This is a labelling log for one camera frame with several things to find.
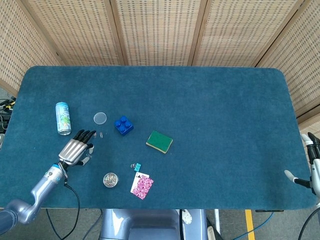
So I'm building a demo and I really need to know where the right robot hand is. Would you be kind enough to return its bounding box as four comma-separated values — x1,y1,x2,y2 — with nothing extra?
283,131,320,197

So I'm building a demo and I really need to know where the pink patterned playing card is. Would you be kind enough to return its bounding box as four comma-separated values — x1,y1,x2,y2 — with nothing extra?
131,174,155,200

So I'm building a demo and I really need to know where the blue felt table mat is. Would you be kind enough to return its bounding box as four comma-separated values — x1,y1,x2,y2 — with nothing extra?
0,65,317,210

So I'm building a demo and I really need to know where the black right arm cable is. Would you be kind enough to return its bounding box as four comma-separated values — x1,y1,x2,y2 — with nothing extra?
298,209,320,240

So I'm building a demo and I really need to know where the clear jar of paper clips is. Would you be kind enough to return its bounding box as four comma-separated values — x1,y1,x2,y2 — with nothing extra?
102,172,120,188

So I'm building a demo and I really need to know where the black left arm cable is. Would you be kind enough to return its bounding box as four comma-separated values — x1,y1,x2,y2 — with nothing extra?
46,181,82,240

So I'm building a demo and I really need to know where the green and yellow sponge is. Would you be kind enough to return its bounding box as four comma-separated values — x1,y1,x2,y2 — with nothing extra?
145,130,174,155

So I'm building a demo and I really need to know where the five of clubs card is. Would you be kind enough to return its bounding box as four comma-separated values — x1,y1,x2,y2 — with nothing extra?
130,171,150,194

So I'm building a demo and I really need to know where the white table leg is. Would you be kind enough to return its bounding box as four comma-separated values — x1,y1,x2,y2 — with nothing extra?
214,209,221,236

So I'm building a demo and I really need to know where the white perforated bracket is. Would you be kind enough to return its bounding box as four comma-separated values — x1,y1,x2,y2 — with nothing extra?
180,209,193,226

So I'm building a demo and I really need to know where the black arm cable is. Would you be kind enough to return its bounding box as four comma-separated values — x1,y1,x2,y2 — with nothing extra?
46,181,82,240
298,209,320,240

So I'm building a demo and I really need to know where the blue toy building brick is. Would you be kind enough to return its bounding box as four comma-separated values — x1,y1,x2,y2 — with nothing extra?
114,115,135,137

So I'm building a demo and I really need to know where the yellow floor tape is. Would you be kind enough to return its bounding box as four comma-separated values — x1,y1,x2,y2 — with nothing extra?
244,209,256,240

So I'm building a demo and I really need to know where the black equipment with cables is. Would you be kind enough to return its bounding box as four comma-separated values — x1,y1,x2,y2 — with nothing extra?
0,98,17,135

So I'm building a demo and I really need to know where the woven folding screen panel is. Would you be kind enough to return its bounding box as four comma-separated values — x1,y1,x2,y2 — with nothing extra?
254,0,320,136
192,0,308,68
109,0,208,66
0,0,63,97
21,0,126,66

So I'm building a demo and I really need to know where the silver blue robot base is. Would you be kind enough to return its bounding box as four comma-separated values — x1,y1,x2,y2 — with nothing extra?
99,208,209,240

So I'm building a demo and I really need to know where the light blue drink can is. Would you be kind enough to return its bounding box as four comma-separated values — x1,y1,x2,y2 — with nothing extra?
55,101,72,136

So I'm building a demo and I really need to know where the blue floor cable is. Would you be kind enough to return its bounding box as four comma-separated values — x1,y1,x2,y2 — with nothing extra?
246,211,276,238

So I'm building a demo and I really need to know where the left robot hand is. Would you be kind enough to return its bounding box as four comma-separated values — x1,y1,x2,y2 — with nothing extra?
58,129,97,167

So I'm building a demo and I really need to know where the clear round plastic lid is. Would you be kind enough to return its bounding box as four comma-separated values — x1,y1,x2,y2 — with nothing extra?
93,112,108,125

